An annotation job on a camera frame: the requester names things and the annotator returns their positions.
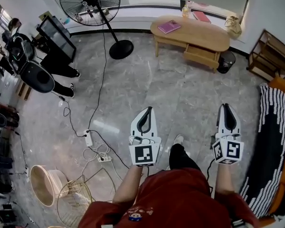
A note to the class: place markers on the black standing fan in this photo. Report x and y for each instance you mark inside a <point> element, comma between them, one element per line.
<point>121,49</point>

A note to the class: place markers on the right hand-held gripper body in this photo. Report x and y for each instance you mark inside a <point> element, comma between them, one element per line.
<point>232,151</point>

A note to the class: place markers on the black office chair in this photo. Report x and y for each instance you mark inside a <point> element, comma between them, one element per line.
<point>41,78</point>

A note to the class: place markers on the brown wooden shelf rack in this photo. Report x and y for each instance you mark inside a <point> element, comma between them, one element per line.
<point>270,56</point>

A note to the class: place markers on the person's right forearm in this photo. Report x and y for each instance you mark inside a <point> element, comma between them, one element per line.
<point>224,179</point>

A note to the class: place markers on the round wooden side table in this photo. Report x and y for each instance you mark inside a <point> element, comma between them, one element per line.
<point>41,186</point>

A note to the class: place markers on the white power strip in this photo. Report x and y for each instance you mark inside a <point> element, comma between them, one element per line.
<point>85,154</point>
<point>88,139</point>
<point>105,159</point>

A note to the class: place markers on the beige cloth bag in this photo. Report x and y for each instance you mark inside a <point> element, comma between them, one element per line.
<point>234,27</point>

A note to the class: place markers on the black white fringed blanket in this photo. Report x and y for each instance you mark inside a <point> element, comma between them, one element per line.
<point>268,151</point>

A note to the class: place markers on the person's left forearm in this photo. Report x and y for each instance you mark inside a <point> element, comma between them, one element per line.
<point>127,186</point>

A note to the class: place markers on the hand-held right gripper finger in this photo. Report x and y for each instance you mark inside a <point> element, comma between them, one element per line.
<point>220,122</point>
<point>232,122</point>

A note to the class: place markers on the black glass display cabinet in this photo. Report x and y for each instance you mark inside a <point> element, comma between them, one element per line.
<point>59,41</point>

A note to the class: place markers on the pink book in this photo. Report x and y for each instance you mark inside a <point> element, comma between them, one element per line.
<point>169,26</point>

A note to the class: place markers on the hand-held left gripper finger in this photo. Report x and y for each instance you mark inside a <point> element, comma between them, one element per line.
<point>154,127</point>
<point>134,127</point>

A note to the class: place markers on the wooden drawer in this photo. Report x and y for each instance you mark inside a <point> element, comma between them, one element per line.
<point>199,54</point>

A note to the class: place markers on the person's white shoe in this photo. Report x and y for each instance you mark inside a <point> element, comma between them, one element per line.
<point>178,140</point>

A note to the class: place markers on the red book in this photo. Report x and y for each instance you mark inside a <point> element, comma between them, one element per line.
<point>202,17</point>

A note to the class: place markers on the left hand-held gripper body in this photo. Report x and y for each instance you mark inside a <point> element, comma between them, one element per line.
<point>145,153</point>

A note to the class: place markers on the yellow drink bottle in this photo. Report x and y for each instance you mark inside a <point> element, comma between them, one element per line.
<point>185,12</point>

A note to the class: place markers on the wooden coffee table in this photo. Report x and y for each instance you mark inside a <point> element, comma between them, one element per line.
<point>199,33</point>

